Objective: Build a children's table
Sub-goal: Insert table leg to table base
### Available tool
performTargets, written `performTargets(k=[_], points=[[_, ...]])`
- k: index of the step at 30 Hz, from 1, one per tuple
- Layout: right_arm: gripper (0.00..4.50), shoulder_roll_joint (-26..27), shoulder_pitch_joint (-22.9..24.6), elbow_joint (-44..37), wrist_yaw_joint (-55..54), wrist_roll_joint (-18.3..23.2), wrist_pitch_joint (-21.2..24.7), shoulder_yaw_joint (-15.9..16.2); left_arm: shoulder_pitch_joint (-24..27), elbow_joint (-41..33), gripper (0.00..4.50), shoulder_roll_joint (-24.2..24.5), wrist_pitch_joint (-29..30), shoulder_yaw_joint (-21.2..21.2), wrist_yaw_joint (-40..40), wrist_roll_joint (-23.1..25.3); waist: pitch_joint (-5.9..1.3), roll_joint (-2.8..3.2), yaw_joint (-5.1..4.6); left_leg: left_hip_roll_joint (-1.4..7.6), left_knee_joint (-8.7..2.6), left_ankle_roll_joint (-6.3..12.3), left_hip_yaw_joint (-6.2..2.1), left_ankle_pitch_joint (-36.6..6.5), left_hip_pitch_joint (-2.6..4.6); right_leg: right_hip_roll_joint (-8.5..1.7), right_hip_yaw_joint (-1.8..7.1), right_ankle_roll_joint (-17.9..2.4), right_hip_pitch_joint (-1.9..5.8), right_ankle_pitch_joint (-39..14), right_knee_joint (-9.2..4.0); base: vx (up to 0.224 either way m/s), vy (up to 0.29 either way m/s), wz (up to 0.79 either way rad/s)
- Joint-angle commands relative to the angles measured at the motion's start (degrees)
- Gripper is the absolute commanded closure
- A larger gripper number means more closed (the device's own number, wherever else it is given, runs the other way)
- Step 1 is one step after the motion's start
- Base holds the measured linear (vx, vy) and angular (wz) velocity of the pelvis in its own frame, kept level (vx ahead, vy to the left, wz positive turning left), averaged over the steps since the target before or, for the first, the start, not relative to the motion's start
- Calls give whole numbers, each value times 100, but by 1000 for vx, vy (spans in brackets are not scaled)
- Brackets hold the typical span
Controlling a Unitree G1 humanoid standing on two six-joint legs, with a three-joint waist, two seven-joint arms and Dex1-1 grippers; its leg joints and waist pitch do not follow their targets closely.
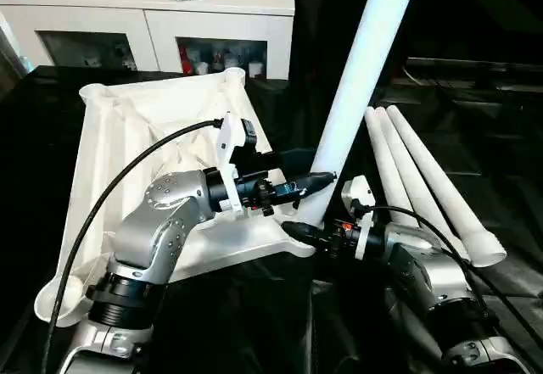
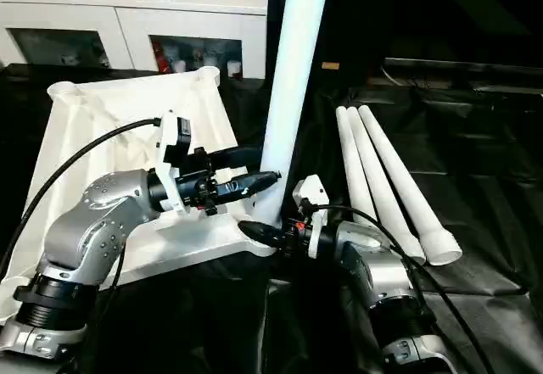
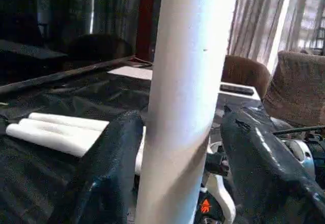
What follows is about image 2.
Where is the white sideboard cabinet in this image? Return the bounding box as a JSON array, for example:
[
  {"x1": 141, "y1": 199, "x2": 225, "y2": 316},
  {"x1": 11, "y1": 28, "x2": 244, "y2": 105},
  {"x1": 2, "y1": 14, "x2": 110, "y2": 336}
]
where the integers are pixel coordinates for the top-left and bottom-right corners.
[{"x1": 0, "y1": 0, "x2": 272, "y2": 81}]

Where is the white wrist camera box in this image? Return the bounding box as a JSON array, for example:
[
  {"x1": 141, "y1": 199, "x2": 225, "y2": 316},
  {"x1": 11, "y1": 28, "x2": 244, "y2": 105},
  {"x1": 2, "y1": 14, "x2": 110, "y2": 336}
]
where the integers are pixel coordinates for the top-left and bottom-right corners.
[
  {"x1": 291, "y1": 174, "x2": 331, "y2": 260},
  {"x1": 150, "y1": 110, "x2": 194, "y2": 219}
]

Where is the red bottle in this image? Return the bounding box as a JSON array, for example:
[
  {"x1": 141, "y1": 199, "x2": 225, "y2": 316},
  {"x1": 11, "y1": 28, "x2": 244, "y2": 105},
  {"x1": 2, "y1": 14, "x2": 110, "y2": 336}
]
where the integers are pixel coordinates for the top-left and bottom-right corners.
[{"x1": 153, "y1": 42, "x2": 169, "y2": 73}]

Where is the white plastic table top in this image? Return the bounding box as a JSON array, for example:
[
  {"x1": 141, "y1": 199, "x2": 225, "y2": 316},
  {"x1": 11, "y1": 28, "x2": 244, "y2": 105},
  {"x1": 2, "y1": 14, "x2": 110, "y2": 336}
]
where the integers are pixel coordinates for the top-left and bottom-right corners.
[{"x1": 0, "y1": 66, "x2": 282, "y2": 328}]

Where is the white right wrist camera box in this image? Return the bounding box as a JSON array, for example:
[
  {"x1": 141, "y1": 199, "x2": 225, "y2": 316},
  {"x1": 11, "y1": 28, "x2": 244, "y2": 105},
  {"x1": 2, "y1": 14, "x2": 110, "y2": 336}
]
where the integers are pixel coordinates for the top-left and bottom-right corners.
[{"x1": 291, "y1": 174, "x2": 331, "y2": 260}]

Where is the white plastic table leg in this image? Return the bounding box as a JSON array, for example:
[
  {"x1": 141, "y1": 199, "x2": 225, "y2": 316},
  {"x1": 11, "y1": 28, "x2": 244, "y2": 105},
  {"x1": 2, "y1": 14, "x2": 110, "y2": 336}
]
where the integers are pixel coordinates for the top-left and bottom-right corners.
[
  {"x1": 346, "y1": 105, "x2": 427, "y2": 266},
  {"x1": 334, "y1": 105, "x2": 378, "y2": 225},
  {"x1": 357, "y1": 103, "x2": 463, "y2": 267},
  {"x1": 253, "y1": 0, "x2": 334, "y2": 232}
]

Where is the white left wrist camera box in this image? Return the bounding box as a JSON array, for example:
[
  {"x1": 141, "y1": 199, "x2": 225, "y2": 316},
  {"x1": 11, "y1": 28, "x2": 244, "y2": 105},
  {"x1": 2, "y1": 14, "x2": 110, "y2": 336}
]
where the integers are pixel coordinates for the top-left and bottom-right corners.
[{"x1": 150, "y1": 110, "x2": 194, "y2": 219}]

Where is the white patterned jug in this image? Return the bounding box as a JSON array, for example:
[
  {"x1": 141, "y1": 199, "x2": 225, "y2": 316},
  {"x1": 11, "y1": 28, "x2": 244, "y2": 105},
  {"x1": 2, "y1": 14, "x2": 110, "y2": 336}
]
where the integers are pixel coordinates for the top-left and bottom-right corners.
[{"x1": 203, "y1": 42, "x2": 220, "y2": 68}]

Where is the black work mat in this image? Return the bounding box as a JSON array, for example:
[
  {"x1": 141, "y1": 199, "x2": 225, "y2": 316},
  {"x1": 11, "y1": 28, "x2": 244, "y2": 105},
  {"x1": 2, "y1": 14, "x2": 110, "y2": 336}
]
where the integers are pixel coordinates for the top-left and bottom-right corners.
[{"x1": 0, "y1": 63, "x2": 543, "y2": 374}]

